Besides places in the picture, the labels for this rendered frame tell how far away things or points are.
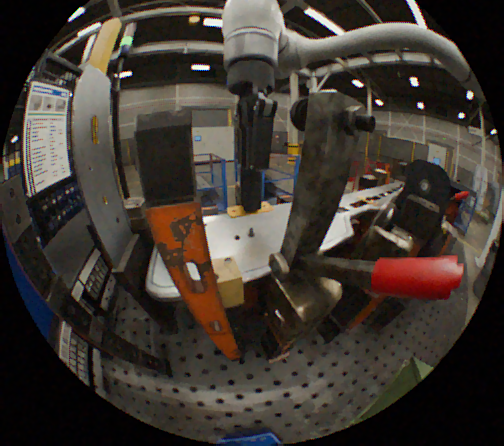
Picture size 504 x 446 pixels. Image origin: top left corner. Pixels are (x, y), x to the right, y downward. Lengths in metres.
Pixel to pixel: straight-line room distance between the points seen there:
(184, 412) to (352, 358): 0.46
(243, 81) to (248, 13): 0.12
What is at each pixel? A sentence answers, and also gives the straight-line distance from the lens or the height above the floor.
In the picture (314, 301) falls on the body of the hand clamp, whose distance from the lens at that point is 0.16.
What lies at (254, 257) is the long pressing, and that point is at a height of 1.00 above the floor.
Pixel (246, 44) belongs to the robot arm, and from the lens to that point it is 0.25.
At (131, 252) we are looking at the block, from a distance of 0.34.
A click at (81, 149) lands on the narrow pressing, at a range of 0.27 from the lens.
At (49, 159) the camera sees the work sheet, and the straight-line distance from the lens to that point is 0.57.
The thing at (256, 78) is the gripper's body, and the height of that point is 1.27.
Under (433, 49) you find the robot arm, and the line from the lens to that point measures 0.41.
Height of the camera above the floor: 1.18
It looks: 21 degrees down
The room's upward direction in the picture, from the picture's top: straight up
